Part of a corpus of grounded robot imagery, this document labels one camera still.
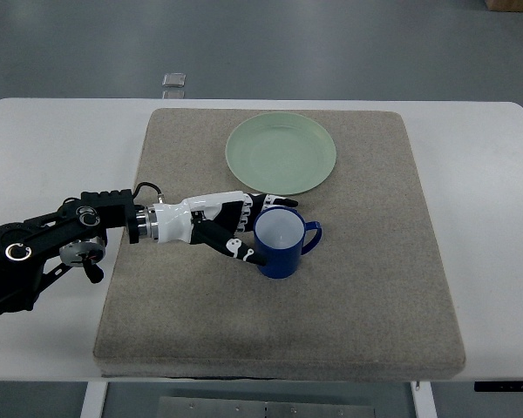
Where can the white table leg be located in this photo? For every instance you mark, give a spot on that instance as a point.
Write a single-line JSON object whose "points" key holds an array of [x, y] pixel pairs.
{"points": [[94, 399], [423, 399]]}

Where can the light green plate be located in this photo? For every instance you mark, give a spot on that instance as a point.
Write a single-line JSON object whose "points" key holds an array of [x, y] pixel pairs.
{"points": [[280, 153]]}

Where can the upper floor outlet cover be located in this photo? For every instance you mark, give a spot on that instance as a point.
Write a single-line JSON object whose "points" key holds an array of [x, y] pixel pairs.
{"points": [[176, 80]]}

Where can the blue mug white inside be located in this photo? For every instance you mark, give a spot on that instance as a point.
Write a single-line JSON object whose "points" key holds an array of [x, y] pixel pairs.
{"points": [[282, 237]]}

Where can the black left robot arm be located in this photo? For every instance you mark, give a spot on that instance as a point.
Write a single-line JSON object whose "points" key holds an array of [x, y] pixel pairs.
{"points": [[26, 246]]}

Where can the cardboard box corner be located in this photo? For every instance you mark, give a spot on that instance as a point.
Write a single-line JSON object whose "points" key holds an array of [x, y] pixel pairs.
{"points": [[504, 5]]}

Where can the floor outlet cover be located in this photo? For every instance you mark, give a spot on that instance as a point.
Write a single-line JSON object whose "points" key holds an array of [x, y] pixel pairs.
{"points": [[176, 80], [173, 94]]}

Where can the black table control panel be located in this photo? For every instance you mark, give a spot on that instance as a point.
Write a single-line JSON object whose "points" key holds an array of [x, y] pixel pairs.
{"points": [[499, 386]]}

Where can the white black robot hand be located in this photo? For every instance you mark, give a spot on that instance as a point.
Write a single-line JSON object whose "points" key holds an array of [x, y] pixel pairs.
{"points": [[214, 220]]}

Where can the beige fabric cushion mat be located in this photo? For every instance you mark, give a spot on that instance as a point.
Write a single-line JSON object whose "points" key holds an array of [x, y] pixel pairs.
{"points": [[370, 303]]}

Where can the lower floor outlet cover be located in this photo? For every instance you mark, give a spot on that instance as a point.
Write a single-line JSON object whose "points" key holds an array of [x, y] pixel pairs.
{"points": [[173, 94]]}

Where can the white right table leg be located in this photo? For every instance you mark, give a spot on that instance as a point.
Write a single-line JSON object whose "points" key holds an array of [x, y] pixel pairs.
{"points": [[423, 399]]}

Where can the white left table leg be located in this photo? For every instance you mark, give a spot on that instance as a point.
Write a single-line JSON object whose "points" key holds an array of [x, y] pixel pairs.
{"points": [[94, 399]]}

